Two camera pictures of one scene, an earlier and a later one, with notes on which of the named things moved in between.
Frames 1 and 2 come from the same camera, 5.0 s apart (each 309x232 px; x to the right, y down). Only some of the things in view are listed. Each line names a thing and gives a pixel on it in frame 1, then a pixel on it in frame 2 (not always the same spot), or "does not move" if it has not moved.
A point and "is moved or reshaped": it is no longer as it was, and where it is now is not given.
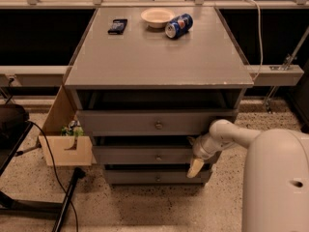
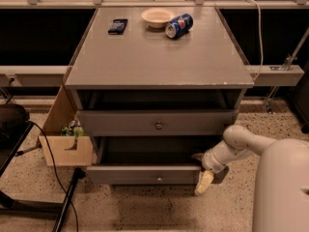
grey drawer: (143, 155) is moved or reshaped
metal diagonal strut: (289, 59) does not move
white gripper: (200, 149) -> (211, 162)
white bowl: (157, 17) does not move
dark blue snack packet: (118, 27) does not move
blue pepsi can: (179, 25) does not move
